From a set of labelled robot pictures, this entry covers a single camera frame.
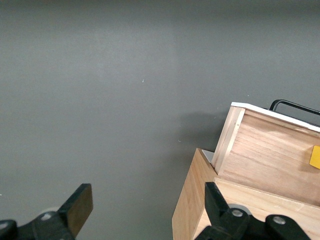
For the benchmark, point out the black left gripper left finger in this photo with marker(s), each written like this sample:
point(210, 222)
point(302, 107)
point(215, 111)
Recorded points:
point(80, 207)

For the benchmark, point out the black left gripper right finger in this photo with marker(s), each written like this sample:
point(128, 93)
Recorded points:
point(235, 225)

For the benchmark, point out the yellow cube block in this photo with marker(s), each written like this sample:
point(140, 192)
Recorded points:
point(315, 157)

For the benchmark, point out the wooden drawer cabinet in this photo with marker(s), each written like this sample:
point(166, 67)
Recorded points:
point(192, 200)

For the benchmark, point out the closed drawer white front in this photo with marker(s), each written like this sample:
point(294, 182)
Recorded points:
point(208, 156)

